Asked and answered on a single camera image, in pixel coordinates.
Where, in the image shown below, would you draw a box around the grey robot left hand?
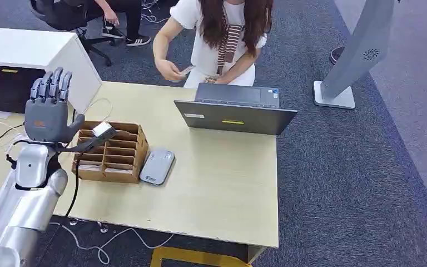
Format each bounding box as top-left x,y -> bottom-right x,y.
24,66 -> 86,145

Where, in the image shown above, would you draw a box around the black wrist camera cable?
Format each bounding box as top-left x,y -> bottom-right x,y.
63,147 -> 86,219

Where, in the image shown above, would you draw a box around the person's right hand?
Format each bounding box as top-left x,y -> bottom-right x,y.
155,58 -> 187,83

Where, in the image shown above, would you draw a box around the grey laptop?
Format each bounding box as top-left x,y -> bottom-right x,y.
173,82 -> 298,136

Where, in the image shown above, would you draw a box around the black office chair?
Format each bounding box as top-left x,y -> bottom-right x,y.
29,0 -> 113,67

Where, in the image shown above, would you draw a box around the round dark base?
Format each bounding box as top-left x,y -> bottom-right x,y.
329,46 -> 347,66

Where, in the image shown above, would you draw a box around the grey card reader device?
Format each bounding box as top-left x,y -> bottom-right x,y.
139,148 -> 176,186

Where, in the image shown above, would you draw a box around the thin white cable loop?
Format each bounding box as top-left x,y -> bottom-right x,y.
82,97 -> 113,123

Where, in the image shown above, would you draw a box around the grey kiosk stand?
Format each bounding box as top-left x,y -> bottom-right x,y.
312,0 -> 397,110

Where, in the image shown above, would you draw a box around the white floor cable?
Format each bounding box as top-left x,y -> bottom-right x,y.
48,220 -> 176,266

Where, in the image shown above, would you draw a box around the white cabinet desk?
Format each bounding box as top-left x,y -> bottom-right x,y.
0,26 -> 103,115

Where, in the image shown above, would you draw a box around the white floor cables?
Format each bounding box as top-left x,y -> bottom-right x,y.
140,0 -> 171,24

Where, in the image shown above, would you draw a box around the seated person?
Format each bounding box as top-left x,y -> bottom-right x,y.
95,0 -> 152,48

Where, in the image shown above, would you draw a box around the wooden card sorting box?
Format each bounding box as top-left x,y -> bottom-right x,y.
71,121 -> 150,185

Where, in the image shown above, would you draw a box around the large black case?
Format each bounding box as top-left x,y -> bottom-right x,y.
0,65 -> 47,115

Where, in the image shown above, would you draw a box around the yellow frame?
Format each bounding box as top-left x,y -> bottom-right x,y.
150,246 -> 254,267

